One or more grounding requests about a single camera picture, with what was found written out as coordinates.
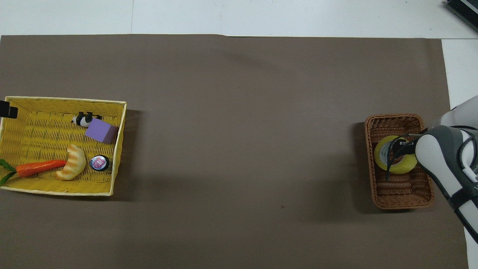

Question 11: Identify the yellow tape roll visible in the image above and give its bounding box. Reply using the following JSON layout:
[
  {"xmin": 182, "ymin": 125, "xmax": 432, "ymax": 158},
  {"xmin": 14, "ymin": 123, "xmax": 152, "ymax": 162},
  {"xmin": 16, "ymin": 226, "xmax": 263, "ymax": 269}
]
[{"xmin": 374, "ymin": 135, "xmax": 418, "ymax": 175}]

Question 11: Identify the brown wicker basket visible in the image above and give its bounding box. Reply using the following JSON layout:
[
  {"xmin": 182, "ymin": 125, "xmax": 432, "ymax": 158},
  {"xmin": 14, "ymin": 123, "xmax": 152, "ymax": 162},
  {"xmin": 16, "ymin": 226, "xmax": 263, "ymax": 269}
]
[{"xmin": 364, "ymin": 113, "xmax": 435, "ymax": 210}]

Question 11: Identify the yellow woven basket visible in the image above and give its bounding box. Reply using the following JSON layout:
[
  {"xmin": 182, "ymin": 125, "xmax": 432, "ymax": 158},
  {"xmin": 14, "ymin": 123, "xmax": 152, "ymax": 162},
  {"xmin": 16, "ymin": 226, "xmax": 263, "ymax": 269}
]
[{"xmin": 0, "ymin": 96, "xmax": 127, "ymax": 197}]

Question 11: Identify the black stand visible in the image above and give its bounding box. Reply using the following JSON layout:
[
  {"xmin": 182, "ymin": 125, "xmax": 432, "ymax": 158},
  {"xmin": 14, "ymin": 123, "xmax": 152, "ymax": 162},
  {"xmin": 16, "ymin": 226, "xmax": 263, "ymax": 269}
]
[
  {"xmin": 444, "ymin": 0, "xmax": 478, "ymax": 22},
  {"xmin": 0, "ymin": 99, "xmax": 19, "ymax": 120}
]

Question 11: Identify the purple block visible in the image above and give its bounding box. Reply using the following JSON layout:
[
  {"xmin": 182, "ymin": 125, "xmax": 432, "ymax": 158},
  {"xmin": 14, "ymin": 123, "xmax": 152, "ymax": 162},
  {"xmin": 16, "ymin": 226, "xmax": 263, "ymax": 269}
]
[{"xmin": 85, "ymin": 118, "xmax": 120, "ymax": 145}]

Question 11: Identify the small dark bottle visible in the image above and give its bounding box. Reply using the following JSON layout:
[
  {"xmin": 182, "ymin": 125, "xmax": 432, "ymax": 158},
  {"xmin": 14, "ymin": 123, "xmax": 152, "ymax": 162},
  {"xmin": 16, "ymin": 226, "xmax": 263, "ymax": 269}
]
[{"xmin": 89, "ymin": 154, "xmax": 113, "ymax": 173}]

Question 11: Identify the black and white panda toy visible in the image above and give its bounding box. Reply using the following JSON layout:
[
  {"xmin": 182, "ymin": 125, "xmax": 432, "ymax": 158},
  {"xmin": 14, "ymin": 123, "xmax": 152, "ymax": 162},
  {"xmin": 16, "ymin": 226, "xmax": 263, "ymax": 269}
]
[{"xmin": 72, "ymin": 111, "xmax": 102, "ymax": 128}]

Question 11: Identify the toy croissant bread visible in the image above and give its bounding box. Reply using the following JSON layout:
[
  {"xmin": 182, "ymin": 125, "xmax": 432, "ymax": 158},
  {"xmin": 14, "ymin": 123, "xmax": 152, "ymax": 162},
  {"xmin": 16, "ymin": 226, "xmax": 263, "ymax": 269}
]
[{"xmin": 55, "ymin": 144, "xmax": 87, "ymax": 181}]

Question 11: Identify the orange toy carrot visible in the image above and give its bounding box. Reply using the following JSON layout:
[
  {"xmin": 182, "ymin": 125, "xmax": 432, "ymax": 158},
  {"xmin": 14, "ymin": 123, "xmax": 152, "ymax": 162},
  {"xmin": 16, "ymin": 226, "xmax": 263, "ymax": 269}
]
[{"xmin": 0, "ymin": 158, "xmax": 68, "ymax": 186}]

